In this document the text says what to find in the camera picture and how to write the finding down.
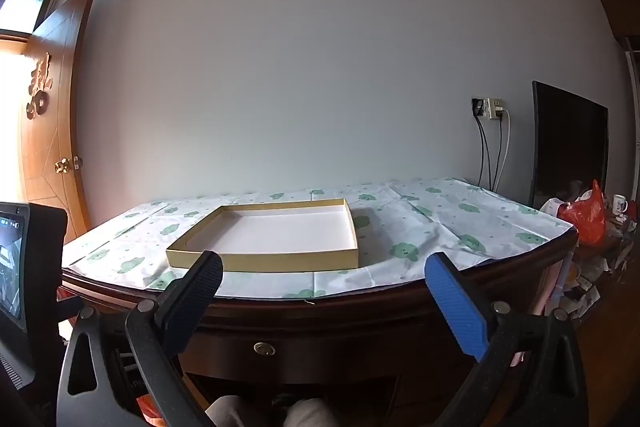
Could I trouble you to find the window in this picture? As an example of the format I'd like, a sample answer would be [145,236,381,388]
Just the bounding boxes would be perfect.
[0,0,58,40]

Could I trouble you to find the white cable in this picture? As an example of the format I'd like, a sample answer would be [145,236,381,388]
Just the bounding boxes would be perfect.
[492,109,512,190]

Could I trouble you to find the gold door ornament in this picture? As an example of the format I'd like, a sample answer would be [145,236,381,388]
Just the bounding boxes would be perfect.
[25,52,53,118]

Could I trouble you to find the brass door handle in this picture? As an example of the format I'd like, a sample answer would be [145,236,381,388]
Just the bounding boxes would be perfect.
[54,155,83,174]

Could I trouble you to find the person's beige trouser legs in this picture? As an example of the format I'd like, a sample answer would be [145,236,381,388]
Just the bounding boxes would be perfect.
[206,396,343,427]

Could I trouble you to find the wall socket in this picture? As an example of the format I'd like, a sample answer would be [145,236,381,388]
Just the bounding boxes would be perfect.
[471,97,506,122]

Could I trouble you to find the cloud print tablecloth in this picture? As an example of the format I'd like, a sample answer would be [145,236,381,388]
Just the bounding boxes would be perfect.
[61,177,579,303]

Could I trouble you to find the black cable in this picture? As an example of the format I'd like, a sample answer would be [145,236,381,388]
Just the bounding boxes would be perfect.
[477,117,494,188]

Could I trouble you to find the dark wooden drawer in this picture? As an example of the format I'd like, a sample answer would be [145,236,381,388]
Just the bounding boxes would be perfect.
[187,332,481,380]

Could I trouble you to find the white plastic bag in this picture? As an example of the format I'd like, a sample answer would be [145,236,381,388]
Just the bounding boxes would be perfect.
[539,198,568,220]

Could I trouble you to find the red plastic bag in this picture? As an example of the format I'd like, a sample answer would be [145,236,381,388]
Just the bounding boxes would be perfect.
[558,180,607,246]

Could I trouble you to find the brown wooden cabinet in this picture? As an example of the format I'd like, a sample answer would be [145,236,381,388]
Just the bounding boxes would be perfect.
[597,0,640,148]

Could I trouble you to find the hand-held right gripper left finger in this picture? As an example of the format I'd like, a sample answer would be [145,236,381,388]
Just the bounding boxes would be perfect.
[57,251,224,427]

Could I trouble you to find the wooden door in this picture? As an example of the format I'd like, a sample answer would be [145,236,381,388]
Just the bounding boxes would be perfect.
[20,0,100,240]

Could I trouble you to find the shallow cardboard box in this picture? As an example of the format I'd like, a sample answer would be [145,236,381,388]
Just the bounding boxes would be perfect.
[166,198,360,274]

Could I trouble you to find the pile of paper clutter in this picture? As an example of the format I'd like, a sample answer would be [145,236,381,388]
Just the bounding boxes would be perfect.
[545,247,631,318]

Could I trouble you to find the black television screen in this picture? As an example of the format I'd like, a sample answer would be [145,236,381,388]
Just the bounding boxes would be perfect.
[530,81,610,210]

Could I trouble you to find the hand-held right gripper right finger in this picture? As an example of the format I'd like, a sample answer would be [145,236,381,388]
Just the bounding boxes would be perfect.
[425,252,589,427]

